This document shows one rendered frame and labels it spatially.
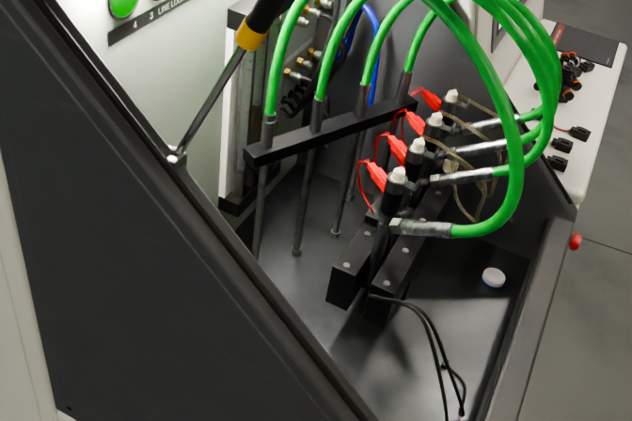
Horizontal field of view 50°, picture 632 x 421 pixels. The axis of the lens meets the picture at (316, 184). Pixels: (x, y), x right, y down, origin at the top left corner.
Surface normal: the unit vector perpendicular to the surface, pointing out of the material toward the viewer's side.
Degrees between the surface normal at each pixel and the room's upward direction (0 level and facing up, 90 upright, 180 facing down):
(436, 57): 90
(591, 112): 0
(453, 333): 0
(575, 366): 0
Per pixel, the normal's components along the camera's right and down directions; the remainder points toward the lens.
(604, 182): 0.13, -0.76
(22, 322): -0.44, 0.53
